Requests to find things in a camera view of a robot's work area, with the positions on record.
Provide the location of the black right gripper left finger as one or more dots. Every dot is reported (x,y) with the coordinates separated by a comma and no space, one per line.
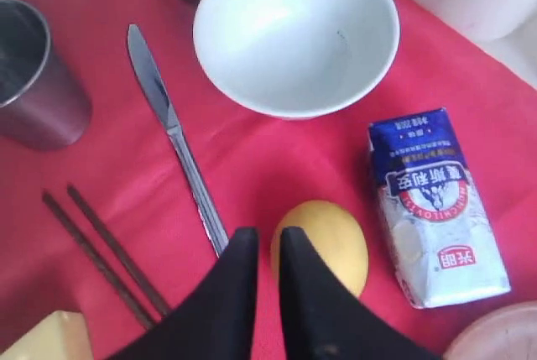
(216,320)

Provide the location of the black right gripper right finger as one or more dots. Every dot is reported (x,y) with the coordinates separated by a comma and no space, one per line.
(321,319)

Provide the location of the yellow lemon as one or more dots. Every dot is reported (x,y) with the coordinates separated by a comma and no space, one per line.
(337,237)

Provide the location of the blue white milk carton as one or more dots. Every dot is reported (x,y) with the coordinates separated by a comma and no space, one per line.
(439,236)

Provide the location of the yellow cheese wedge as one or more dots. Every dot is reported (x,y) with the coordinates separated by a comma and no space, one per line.
(60,335)

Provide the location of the upper brown wooden chopstick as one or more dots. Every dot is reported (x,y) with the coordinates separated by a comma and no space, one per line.
(154,297)

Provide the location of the brown wooden chopstick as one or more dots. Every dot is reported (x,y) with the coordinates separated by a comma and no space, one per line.
(154,297)
(129,299)

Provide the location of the lower brown wooden chopstick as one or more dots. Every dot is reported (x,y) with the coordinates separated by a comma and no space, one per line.
(129,299)

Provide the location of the red tablecloth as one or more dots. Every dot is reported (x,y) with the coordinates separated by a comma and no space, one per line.
(256,168)

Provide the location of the brown wooden plate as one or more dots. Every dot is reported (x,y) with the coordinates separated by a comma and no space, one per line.
(506,333)

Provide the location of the steel table knife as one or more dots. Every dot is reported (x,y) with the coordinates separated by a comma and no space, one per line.
(153,87)

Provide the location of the stainless steel cup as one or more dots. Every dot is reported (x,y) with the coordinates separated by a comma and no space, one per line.
(43,106)

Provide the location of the white enamel bowl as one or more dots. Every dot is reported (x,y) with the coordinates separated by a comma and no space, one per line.
(296,59)

